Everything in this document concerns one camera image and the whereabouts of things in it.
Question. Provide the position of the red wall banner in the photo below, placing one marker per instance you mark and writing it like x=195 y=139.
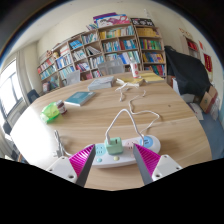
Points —
x=208 y=62

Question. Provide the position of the small translucent grey chair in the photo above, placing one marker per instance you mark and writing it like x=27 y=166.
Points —
x=72 y=78

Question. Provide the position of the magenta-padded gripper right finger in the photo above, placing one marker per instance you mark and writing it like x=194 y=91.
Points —
x=149 y=160

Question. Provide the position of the large translucent grey chair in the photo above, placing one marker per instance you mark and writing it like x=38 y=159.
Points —
x=111 y=67

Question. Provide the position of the wooden bookshelf unit with books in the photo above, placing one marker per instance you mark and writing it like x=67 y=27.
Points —
x=116 y=46

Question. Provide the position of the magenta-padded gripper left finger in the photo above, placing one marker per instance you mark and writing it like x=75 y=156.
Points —
x=80 y=160

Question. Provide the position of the small red wall paper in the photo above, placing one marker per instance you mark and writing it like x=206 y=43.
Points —
x=201 y=45

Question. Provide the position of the open yellow book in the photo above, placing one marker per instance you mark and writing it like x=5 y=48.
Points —
x=131 y=81

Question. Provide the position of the window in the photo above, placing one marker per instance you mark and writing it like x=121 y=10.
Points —
x=10 y=88

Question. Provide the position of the black cloth cover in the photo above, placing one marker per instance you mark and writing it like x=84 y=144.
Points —
x=186 y=71

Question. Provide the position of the grey book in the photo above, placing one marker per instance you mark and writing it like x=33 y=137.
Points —
x=101 y=83

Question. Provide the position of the white bottle with red label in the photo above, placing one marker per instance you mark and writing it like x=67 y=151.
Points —
x=134 y=69

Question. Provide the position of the flat yellow book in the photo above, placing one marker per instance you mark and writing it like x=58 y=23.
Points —
x=152 y=77

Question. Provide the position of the dark office chair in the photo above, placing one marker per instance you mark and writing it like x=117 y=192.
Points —
x=33 y=96

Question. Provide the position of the small brown jar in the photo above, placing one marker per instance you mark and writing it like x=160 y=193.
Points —
x=61 y=107

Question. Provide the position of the white power strip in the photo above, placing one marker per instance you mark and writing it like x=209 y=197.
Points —
x=116 y=160

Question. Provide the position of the green plastic bag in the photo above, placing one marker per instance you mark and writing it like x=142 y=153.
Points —
x=50 y=111

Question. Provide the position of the brown cardboard box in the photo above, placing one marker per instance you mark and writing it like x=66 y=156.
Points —
x=207 y=100

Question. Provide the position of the clear plastic bag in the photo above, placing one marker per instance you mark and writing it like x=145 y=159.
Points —
x=215 y=109

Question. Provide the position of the papers on floor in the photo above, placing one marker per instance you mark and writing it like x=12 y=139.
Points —
x=197 y=111

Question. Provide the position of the teal book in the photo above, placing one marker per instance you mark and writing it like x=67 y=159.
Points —
x=80 y=98

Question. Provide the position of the small wooden wall shelf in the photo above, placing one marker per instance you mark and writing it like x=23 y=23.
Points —
x=191 y=45

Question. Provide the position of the green charger block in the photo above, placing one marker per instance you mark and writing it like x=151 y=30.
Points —
x=114 y=146

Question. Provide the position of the white box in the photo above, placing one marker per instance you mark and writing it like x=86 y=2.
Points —
x=186 y=97

